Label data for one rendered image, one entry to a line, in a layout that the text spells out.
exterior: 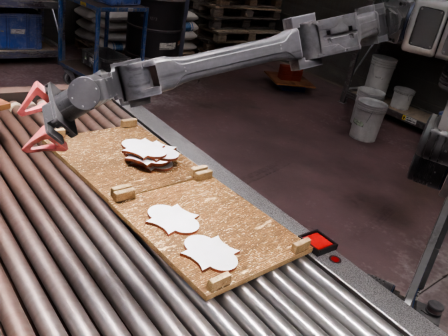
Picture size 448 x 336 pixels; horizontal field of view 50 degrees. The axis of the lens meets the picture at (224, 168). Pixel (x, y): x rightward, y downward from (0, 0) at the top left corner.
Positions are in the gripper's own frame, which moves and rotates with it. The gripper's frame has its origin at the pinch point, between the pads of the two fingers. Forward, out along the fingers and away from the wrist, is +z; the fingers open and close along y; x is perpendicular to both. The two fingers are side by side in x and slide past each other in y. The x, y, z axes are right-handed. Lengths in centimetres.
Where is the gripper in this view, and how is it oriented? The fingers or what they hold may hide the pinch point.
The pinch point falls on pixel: (25, 130)
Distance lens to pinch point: 102.3
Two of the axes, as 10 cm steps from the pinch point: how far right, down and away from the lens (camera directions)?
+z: -8.8, 4.6, 1.4
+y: 3.2, 7.8, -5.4
